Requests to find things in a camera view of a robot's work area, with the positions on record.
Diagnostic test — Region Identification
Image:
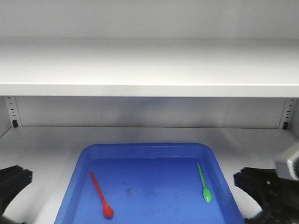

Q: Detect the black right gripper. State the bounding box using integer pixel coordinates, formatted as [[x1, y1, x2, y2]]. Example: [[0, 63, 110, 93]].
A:
[[234, 167, 299, 224]]

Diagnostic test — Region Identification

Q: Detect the grey cabinet shelf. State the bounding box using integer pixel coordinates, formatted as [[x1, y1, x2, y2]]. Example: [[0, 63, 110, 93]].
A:
[[0, 39, 299, 98]]

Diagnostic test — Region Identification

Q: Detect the green plastic spoon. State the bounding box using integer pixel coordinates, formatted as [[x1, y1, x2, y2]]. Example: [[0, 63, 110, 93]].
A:
[[197, 163, 212, 203]]

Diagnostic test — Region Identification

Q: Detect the blue plastic tray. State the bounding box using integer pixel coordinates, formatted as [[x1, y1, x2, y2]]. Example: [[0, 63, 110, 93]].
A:
[[55, 143, 244, 224]]

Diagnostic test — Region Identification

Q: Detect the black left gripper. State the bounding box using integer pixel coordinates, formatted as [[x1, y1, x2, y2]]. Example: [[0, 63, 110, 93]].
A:
[[0, 165, 32, 224]]

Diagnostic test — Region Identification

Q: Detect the red plastic spoon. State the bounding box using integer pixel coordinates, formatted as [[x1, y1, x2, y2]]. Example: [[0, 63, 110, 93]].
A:
[[89, 172, 114, 218]]

